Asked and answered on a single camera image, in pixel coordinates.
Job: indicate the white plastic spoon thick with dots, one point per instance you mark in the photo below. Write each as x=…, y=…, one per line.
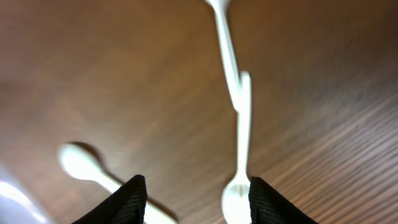
x=81, y=164

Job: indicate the white plastic spoon thin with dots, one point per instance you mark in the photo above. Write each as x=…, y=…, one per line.
x=235, y=196

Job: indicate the clear plastic container right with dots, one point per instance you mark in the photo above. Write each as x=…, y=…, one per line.
x=17, y=204

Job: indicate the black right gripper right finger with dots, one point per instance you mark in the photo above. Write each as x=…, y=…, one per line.
x=268, y=206

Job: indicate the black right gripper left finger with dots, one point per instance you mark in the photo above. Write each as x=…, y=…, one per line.
x=125, y=206

